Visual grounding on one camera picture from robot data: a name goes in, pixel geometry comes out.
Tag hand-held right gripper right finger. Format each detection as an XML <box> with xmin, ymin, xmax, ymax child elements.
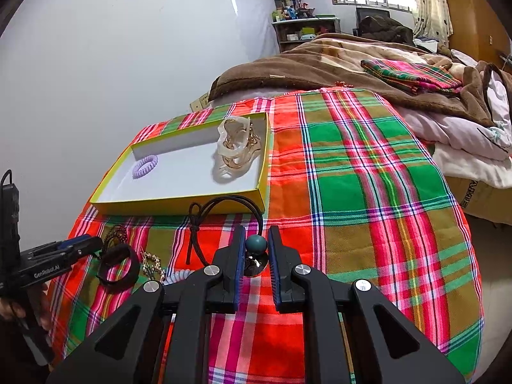
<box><xmin>267</xmin><ymin>226</ymin><xmax>467</xmax><ymax>384</ymax></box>

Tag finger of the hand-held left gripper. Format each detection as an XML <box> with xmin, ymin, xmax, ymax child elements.
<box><xmin>48</xmin><ymin>237</ymin><xmax>104</xmax><ymax>268</ymax></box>
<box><xmin>28</xmin><ymin>235</ymin><xmax>94</xmax><ymax>257</ymax></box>

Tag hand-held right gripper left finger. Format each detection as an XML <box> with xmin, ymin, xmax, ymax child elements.
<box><xmin>46</xmin><ymin>225</ymin><xmax>246</xmax><ymax>384</ymax></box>

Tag brown beaded bracelet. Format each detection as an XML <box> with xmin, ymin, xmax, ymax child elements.
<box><xmin>101</xmin><ymin>225</ymin><xmax>129</xmax><ymax>251</ymax></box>

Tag black smart band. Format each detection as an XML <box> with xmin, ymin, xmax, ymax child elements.
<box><xmin>96</xmin><ymin>244</ymin><xmax>142</xmax><ymax>288</ymax></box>

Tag gold rhinestone hair accessory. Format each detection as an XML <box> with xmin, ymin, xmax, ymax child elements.
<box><xmin>139</xmin><ymin>251</ymin><xmax>167</xmax><ymax>283</ymax></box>

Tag pale blue spiral hair tie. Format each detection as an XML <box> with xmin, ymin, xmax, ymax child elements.
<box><xmin>164</xmin><ymin>268</ymin><xmax>195</xmax><ymax>287</ymax></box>

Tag yellow shallow cardboard box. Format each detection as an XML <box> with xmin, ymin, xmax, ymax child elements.
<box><xmin>89</xmin><ymin>112</ymin><xmax>275</xmax><ymax>217</ymax></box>

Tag person's left hand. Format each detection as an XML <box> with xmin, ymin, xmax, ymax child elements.
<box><xmin>0</xmin><ymin>290</ymin><xmax>52</xmax><ymax>331</ymax></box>

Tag gold claw clip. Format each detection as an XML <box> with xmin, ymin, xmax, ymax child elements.
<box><xmin>222</xmin><ymin>122</ymin><xmax>265</xmax><ymax>177</ymax></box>

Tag clear translucent claw clip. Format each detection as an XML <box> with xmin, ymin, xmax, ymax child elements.
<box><xmin>210</xmin><ymin>115</ymin><xmax>260</xmax><ymax>183</ymax></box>

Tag red green plaid bedsheet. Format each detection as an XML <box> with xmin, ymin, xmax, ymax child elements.
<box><xmin>48</xmin><ymin>87</ymin><xmax>485</xmax><ymax>384</ymax></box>

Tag brown fleece blanket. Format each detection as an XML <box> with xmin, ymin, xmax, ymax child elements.
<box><xmin>208</xmin><ymin>32</ymin><xmax>512</xmax><ymax>129</ymax></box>

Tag pale pink quilt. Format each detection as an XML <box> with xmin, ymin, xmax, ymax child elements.
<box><xmin>394</xmin><ymin>68</ymin><xmax>512</xmax><ymax>189</ymax></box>

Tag folded plaid cloth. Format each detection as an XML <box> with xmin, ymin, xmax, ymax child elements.
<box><xmin>360</xmin><ymin>58</ymin><xmax>465</xmax><ymax>97</ymax></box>

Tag cluster of bottles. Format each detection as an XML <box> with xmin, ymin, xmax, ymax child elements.
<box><xmin>272</xmin><ymin>0</ymin><xmax>317</xmax><ymax>22</ymax></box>

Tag dark jacket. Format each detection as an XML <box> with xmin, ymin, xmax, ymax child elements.
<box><xmin>358</xmin><ymin>14</ymin><xmax>415</xmax><ymax>45</ymax></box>

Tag black monitor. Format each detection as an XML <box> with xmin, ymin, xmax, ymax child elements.
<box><xmin>356</xmin><ymin>7</ymin><xmax>391</xmax><ymax>35</ymax></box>

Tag spotted cream curtain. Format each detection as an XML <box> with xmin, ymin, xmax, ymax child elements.
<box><xmin>406</xmin><ymin>0</ymin><xmax>455</xmax><ymax>47</ymax></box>

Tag wooden wardrobe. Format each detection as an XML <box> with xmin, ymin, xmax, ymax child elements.
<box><xmin>438</xmin><ymin>0</ymin><xmax>512</xmax><ymax>73</ymax></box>

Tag purple spiral hair tie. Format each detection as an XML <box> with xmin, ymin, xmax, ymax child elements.
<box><xmin>132</xmin><ymin>155</ymin><xmax>160</xmax><ymax>180</ymax></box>

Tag beige wall socket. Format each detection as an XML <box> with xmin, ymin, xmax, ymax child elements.
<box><xmin>188</xmin><ymin>92</ymin><xmax>213</xmax><ymax>112</ymax></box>

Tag white wall shelf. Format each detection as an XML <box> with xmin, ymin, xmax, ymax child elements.
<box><xmin>272</xmin><ymin>16</ymin><xmax>343</xmax><ymax>54</ymax></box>

